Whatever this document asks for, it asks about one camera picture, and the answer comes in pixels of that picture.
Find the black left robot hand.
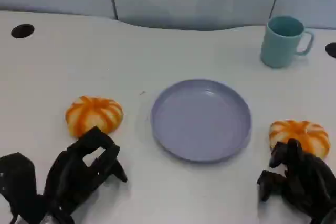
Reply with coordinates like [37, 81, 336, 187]
[44, 126, 128, 224]

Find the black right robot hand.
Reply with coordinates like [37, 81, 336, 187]
[256, 138, 336, 224]

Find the orange white toy bread roll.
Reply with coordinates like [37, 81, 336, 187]
[268, 120, 331, 159]
[65, 95, 124, 138]

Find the lilac plate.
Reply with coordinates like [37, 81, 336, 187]
[150, 79, 253, 164]

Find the pale green mug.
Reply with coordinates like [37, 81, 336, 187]
[260, 15, 315, 69]

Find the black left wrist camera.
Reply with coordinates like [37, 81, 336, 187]
[0, 152, 50, 224]

